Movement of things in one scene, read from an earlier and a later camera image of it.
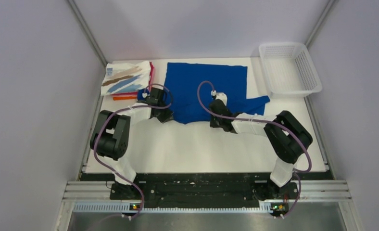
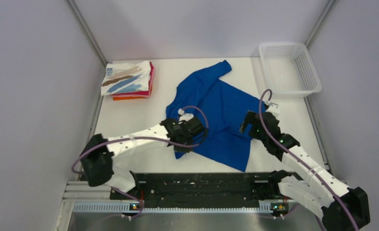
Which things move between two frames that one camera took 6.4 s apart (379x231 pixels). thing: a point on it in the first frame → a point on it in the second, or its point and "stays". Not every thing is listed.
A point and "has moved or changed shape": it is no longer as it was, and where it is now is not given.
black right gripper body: (214, 121) → (258, 134)
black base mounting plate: (205, 187) stays
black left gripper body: (164, 114) → (181, 148)
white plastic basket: (289, 70) stays
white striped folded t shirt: (126, 77) stays
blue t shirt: (191, 87) has moved or changed shape
